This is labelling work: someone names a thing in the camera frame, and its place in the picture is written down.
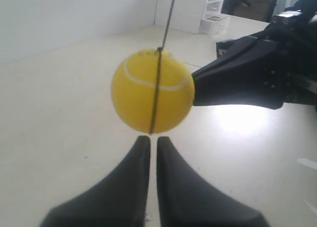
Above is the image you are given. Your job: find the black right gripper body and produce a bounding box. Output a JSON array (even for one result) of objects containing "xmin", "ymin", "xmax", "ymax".
[{"xmin": 215, "ymin": 10, "xmax": 317, "ymax": 111}]

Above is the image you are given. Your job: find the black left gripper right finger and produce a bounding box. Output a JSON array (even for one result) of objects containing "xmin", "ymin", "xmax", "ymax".
[{"xmin": 157, "ymin": 136, "xmax": 269, "ymax": 227}]

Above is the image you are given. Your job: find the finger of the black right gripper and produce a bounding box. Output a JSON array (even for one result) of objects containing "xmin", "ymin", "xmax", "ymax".
[{"xmin": 192, "ymin": 36, "xmax": 285, "ymax": 109}]

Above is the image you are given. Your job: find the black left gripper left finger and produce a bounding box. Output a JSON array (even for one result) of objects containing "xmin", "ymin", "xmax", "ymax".
[{"xmin": 41, "ymin": 136, "xmax": 151, "ymax": 227}]

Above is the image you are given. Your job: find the yellow tennis ball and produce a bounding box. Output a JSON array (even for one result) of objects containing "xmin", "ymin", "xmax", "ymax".
[{"xmin": 110, "ymin": 49, "xmax": 195, "ymax": 134}]

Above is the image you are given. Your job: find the white drawer unit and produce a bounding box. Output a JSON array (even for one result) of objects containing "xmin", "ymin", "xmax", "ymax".
[{"xmin": 199, "ymin": 0, "xmax": 229, "ymax": 37}]

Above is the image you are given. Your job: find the black hanging string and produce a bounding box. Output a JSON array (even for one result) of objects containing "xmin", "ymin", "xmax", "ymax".
[{"xmin": 149, "ymin": 0, "xmax": 178, "ymax": 135}]

